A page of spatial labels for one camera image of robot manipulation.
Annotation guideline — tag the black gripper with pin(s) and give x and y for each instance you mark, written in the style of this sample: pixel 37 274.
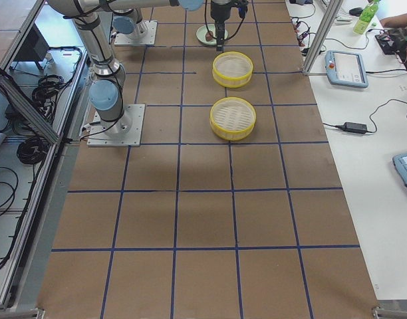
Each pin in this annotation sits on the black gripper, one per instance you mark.
pixel 219 11

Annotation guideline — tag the yellow steamer near plate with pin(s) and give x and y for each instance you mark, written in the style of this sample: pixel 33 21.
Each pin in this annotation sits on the yellow steamer near plate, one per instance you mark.
pixel 232 69

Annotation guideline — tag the yellow steamer far from plate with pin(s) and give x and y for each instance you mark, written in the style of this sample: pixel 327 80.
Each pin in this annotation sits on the yellow steamer far from plate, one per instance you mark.
pixel 232 118

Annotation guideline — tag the brown bun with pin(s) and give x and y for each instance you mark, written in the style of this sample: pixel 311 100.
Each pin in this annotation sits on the brown bun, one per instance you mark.
pixel 209 36

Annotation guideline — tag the light green plate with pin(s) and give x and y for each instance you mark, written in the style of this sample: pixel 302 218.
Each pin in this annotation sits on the light green plate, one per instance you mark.
pixel 200 34

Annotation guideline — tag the teach pendant near plate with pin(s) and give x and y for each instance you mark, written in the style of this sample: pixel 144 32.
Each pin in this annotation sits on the teach pendant near plate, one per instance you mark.
pixel 345 69

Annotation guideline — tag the green drink bottle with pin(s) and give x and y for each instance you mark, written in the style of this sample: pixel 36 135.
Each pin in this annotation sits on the green drink bottle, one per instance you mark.
pixel 366 17

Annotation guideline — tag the black power adapter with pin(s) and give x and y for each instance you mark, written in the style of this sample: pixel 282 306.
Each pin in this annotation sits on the black power adapter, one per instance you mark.
pixel 352 127

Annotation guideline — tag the brown grid table mat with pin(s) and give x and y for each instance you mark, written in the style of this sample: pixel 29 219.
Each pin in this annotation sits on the brown grid table mat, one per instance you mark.
pixel 189 225

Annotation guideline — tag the aluminium frame post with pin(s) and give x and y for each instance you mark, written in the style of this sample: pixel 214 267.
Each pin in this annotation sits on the aluminium frame post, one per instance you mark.
pixel 321 34

